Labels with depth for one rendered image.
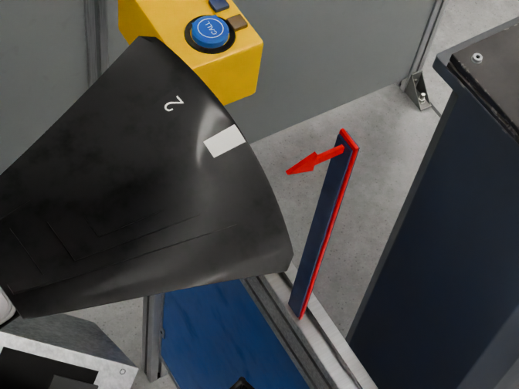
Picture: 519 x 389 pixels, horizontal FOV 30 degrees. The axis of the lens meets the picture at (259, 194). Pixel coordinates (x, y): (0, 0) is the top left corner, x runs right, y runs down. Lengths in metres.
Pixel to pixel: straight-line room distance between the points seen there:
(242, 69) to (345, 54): 1.13
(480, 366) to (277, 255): 0.74
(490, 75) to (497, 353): 0.45
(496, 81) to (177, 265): 0.54
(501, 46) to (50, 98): 0.88
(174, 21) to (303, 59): 1.06
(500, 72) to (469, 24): 1.55
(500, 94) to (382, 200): 1.16
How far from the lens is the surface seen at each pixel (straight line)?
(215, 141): 0.79
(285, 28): 1.99
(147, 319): 1.79
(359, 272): 2.17
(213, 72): 1.05
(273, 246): 0.78
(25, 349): 0.87
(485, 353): 1.44
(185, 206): 0.76
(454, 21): 2.71
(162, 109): 0.79
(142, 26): 1.10
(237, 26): 1.07
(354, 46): 2.19
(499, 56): 1.19
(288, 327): 1.14
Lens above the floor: 1.85
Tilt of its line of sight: 56 degrees down
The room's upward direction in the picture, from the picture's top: 11 degrees clockwise
